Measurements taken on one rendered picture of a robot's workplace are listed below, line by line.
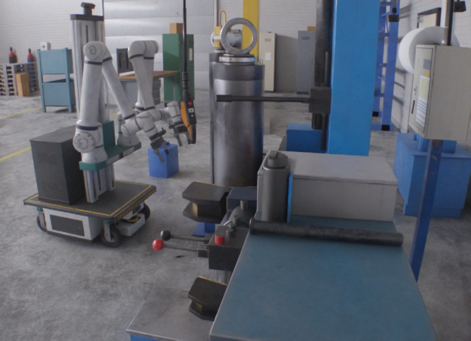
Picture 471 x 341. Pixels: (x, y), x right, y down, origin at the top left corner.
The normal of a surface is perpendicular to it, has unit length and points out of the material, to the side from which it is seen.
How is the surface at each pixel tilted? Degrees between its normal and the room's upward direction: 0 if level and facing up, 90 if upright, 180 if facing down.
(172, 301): 0
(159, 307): 0
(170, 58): 90
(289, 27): 90
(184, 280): 0
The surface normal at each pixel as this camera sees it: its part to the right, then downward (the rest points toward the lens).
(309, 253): 0.01, -0.96
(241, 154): 0.11, 0.27
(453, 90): -0.18, 0.27
